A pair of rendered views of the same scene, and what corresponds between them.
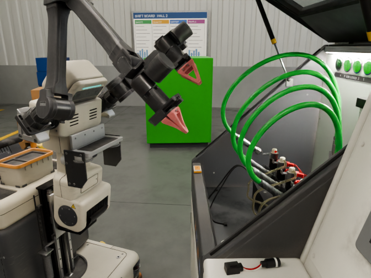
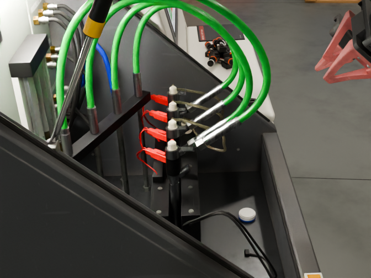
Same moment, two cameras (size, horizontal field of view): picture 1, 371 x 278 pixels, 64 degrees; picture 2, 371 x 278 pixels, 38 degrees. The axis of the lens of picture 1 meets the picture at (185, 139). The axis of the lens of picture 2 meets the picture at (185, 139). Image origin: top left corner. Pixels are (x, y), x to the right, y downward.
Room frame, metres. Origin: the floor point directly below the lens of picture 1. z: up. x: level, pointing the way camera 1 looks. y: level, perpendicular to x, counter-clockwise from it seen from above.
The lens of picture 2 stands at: (1.79, -0.24, 1.65)
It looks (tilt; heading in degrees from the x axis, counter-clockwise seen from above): 31 degrees down; 182
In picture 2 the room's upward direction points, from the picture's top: 2 degrees counter-clockwise
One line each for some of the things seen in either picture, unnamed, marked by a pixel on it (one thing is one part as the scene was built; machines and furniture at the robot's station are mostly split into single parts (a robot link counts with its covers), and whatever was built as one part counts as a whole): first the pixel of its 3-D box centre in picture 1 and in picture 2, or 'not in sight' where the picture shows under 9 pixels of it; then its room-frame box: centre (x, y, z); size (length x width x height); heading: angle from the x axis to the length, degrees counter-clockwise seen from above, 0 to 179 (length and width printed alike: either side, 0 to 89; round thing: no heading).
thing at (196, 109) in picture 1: (178, 100); not in sight; (4.64, 0.11, 0.65); 0.95 x 0.86 x 1.30; 93
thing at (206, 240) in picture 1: (201, 215); (288, 236); (0.92, -0.06, 0.87); 0.62 x 0.04 x 0.16; 1
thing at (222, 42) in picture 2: not in sight; (221, 49); (0.19, -0.16, 1.01); 0.23 x 0.11 x 0.06; 1
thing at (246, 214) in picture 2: not in sight; (247, 214); (0.81, -0.13, 0.84); 0.04 x 0.04 x 0.01
